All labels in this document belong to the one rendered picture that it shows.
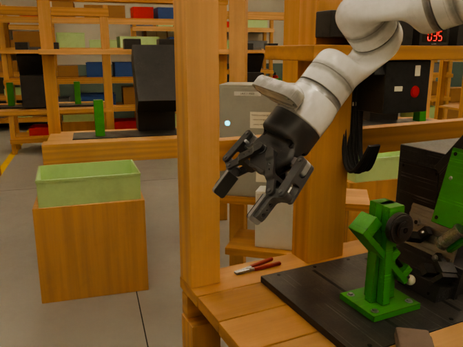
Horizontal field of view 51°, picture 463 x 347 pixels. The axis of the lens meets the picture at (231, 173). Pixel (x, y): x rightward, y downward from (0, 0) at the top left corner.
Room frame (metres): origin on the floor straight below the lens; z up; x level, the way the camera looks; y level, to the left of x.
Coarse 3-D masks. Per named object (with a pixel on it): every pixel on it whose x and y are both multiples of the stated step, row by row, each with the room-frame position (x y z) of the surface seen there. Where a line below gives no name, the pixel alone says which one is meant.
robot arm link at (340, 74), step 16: (400, 32) 0.70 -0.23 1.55; (384, 48) 0.69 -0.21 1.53; (320, 64) 0.67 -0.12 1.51; (336, 64) 0.66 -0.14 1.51; (352, 64) 0.66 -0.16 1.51; (368, 64) 0.68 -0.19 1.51; (320, 80) 0.65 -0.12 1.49; (336, 80) 0.65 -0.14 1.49; (352, 80) 0.66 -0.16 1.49; (336, 96) 0.65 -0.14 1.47
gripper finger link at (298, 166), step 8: (296, 160) 0.60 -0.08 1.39; (304, 160) 0.60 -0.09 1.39; (296, 168) 0.59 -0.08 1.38; (312, 168) 0.61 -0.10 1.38; (288, 176) 0.59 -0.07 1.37; (296, 176) 0.59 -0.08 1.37; (304, 176) 0.60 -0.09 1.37; (288, 184) 0.58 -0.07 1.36; (296, 184) 0.59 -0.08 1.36; (304, 184) 0.60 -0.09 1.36; (280, 192) 0.58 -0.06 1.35; (296, 192) 0.59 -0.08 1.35
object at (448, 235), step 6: (456, 228) 1.15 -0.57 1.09; (462, 228) 1.16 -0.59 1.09; (444, 234) 1.18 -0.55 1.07; (450, 234) 1.16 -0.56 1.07; (456, 234) 1.15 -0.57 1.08; (462, 234) 1.14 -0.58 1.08; (438, 240) 1.18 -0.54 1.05; (444, 240) 1.17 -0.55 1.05; (450, 240) 1.16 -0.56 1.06; (456, 240) 1.16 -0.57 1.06; (438, 246) 1.18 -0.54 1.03; (444, 246) 1.17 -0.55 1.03
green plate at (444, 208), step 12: (456, 156) 1.27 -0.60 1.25; (456, 168) 1.26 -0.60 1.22; (444, 180) 1.27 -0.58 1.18; (456, 180) 1.24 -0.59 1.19; (444, 192) 1.26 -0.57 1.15; (456, 192) 1.23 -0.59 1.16; (444, 204) 1.25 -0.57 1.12; (456, 204) 1.22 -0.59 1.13; (444, 216) 1.23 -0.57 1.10; (456, 216) 1.20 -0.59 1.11
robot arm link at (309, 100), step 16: (256, 80) 0.67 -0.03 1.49; (272, 80) 0.64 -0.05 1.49; (304, 80) 0.66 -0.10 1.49; (272, 96) 0.65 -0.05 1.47; (288, 96) 0.60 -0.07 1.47; (304, 96) 0.61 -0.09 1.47; (320, 96) 0.64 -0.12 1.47; (304, 112) 0.64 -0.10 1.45; (320, 112) 0.64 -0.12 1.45; (336, 112) 0.66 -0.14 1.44; (320, 128) 0.64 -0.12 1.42
